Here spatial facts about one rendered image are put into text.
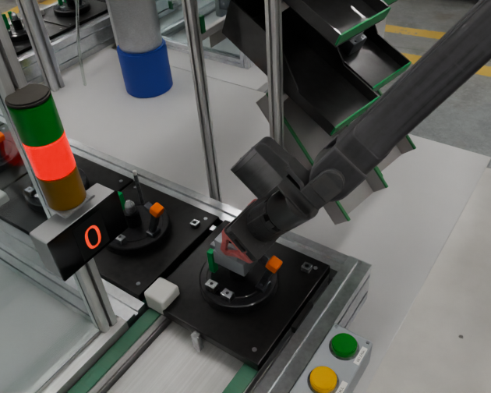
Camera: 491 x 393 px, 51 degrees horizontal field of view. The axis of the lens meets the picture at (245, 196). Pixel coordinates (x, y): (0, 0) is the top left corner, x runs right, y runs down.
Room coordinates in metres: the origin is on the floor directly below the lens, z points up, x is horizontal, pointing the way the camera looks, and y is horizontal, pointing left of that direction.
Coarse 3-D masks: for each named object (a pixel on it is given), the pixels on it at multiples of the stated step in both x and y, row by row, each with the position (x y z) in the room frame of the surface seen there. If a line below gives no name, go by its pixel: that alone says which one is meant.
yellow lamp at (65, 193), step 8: (72, 176) 0.51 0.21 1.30; (40, 184) 0.51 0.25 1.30; (48, 184) 0.50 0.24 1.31; (56, 184) 0.50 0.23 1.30; (64, 184) 0.50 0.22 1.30; (72, 184) 0.51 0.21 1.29; (80, 184) 0.52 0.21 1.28; (48, 192) 0.50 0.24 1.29; (56, 192) 0.50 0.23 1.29; (64, 192) 0.50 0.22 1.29; (72, 192) 0.51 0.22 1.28; (80, 192) 0.52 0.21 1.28; (48, 200) 0.50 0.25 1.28; (56, 200) 0.50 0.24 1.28; (64, 200) 0.50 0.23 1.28; (72, 200) 0.50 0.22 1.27; (80, 200) 0.51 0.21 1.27; (56, 208) 0.50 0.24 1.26; (64, 208) 0.50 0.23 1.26
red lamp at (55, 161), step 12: (48, 144) 0.50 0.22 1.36; (60, 144) 0.51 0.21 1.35; (36, 156) 0.50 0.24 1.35; (48, 156) 0.50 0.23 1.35; (60, 156) 0.51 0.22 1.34; (72, 156) 0.53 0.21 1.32; (36, 168) 0.50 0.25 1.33; (48, 168) 0.50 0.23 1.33; (60, 168) 0.50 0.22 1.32; (72, 168) 0.52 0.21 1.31; (48, 180) 0.50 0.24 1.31
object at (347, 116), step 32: (256, 0) 0.94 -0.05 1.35; (224, 32) 0.90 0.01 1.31; (256, 32) 0.84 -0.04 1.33; (288, 32) 0.94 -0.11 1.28; (256, 64) 0.84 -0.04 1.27; (288, 64) 0.86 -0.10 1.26; (320, 64) 0.88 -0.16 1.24; (288, 96) 0.79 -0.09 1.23; (320, 96) 0.80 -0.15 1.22; (352, 96) 0.82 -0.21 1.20
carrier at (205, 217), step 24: (120, 192) 0.80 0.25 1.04; (144, 192) 0.88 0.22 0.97; (144, 216) 0.78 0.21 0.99; (168, 216) 0.77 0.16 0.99; (192, 216) 0.79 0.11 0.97; (216, 216) 0.78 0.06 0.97; (120, 240) 0.70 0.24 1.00; (144, 240) 0.71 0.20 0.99; (168, 240) 0.72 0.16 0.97; (192, 240) 0.72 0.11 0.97; (96, 264) 0.67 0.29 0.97; (120, 264) 0.67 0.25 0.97; (144, 264) 0.66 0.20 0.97; (168, 264) 0.66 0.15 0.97; (120, 288) 0.62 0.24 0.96; (144, 288) 0.61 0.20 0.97
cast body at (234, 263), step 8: (216, 240) 0.60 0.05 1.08; (216, 248) 0.60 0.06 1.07; (232, 248) 0.58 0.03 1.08; (216, 256) 0.60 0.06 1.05; (224, 256) 0.59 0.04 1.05; (224, 264) 0.59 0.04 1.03; (232, 264) 0.58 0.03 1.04; (240, 264) 0.57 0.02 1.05; (248, 264) 0.58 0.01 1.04; (240, 272) 0.57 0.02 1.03
